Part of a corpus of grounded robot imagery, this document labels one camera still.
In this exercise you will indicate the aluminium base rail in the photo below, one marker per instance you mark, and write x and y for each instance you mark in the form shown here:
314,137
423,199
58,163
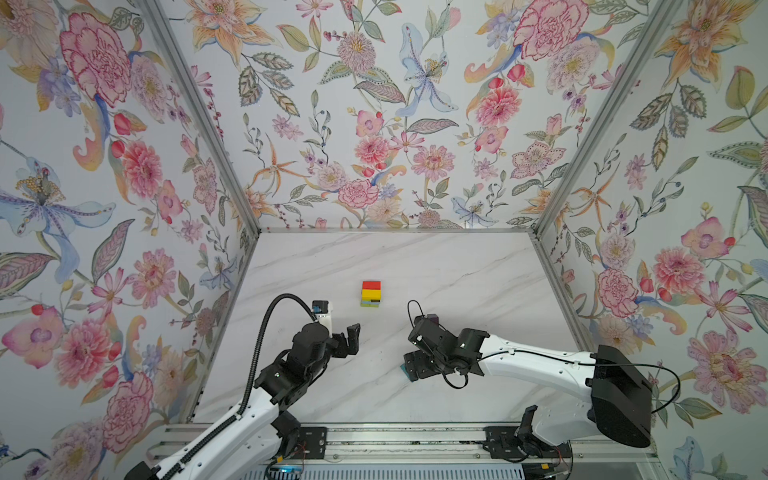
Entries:
447,442

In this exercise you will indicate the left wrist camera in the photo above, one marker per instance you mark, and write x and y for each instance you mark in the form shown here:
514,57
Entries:
322,310

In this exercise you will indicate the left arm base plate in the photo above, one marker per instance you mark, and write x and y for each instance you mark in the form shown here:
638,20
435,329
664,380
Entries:
303,443

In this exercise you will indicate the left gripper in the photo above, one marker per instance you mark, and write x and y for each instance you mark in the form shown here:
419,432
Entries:
353,342

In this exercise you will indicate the yellow wood block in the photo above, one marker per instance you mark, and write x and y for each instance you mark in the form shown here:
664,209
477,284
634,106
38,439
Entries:
371,295

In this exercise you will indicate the red wood block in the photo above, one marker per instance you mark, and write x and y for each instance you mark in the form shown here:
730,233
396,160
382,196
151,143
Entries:
371,285

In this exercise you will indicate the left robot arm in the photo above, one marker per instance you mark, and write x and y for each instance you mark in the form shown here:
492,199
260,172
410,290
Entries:
259,428

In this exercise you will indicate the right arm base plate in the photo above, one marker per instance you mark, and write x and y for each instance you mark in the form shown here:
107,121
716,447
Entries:
507,443

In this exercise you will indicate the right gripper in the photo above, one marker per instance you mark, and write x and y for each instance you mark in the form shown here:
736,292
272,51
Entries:
415,358

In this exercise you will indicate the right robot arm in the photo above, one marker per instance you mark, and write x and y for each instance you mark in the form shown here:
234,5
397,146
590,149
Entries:
604,393

